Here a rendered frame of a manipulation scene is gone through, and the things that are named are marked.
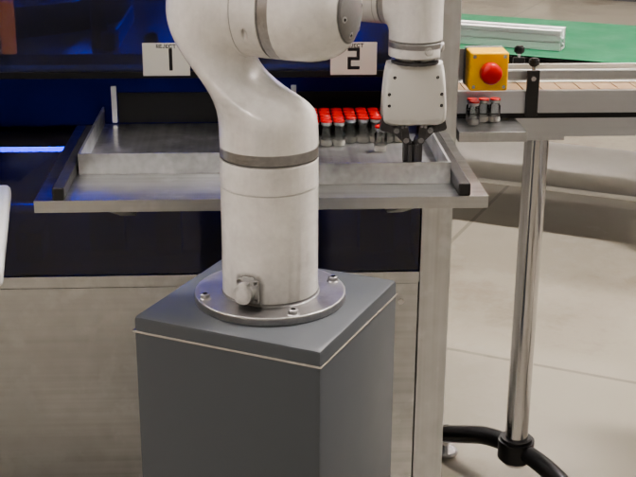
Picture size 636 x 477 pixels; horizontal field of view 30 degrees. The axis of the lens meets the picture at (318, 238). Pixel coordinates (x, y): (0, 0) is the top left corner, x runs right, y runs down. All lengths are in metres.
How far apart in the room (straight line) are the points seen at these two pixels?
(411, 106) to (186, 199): 0.38
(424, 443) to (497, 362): 0.94
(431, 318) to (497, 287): 1.56
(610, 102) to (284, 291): 1.13
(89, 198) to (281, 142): 0.55
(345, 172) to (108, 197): 0.38
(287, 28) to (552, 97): 1.12
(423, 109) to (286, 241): 0.53
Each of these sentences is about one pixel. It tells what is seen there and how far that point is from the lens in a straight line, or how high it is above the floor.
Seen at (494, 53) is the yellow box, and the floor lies 1.03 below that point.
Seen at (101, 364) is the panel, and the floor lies 0.41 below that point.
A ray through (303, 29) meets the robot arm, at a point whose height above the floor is 1.21.
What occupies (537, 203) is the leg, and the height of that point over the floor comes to 0.69.
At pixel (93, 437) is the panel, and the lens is 2.47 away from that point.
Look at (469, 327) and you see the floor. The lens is 3.59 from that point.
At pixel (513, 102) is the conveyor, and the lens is 2.37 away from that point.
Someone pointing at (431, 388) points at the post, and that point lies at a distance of 2.43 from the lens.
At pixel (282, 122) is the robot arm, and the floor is 1.10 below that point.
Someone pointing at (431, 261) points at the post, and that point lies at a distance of 2.32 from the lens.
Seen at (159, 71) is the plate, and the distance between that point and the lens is 2.19.
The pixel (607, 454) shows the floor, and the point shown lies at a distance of 2.97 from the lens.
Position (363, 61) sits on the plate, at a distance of 2.19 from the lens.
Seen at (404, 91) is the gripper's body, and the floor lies 1.03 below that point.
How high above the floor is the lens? 1.43
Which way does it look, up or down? 19 degrees down
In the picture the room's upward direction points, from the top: straight up
